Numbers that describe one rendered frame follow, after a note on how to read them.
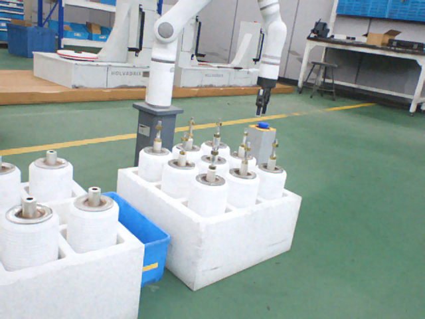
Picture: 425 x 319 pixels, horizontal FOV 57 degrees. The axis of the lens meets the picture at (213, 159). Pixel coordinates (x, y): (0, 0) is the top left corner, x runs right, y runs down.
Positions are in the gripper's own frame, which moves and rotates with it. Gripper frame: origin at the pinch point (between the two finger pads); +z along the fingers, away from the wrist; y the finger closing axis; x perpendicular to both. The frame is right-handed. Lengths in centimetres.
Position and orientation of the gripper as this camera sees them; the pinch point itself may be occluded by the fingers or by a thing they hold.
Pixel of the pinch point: (260, 113)
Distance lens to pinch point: 155.4
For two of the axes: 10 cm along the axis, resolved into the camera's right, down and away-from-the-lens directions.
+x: -9.3, -2.3, 2.7
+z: -1.5, 9.4, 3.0
